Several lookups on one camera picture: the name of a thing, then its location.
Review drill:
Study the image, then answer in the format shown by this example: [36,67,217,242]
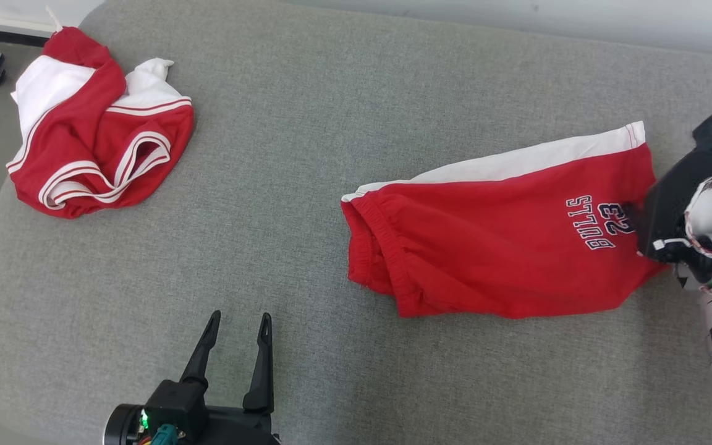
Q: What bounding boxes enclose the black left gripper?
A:
[104,310,281,445]

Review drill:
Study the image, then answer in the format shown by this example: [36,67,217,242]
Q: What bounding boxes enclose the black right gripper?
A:
[637,148,712,263]

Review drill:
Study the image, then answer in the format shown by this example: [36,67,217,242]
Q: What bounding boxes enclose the red shorts with white panel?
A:
[341,121,669,320]

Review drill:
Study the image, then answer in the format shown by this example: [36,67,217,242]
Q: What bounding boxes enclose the red white striped jersey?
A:
[6,6,195,220]

